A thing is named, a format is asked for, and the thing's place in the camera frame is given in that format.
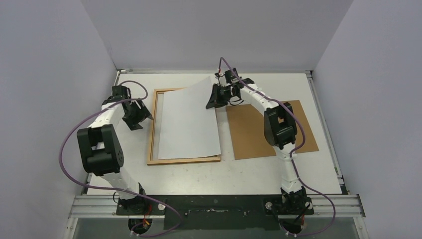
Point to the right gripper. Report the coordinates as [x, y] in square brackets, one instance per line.
[218, 95]

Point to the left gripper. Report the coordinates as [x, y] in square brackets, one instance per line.
[143, 114]

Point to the photo print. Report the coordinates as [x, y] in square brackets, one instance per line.
[187, 128]

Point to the brown backing board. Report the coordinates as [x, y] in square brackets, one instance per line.
[246, 126]

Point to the wooden picture frame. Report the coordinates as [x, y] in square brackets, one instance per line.
[150, 161]

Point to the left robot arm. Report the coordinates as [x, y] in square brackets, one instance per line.
[101, 151]

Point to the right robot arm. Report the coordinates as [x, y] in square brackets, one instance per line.
[280, 130]

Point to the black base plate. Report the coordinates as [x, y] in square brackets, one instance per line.
[221, 212]

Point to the aluminium rail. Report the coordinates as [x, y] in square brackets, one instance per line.
[103, 206]

